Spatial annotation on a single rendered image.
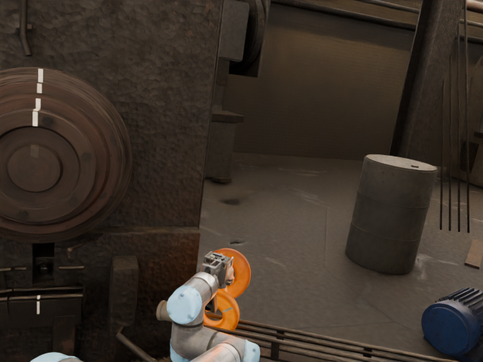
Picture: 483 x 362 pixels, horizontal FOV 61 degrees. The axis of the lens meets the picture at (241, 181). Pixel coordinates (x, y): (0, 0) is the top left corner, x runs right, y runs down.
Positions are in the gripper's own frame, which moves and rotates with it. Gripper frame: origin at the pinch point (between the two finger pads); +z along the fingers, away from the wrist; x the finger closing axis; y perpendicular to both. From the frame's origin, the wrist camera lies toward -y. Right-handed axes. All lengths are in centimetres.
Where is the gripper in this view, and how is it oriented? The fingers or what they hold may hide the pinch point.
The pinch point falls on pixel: (227, 268)
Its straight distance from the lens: 130.3
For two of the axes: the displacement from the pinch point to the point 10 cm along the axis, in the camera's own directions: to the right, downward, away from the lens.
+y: 1.9, -9.7, -1.8
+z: 2.8, -1.2, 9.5
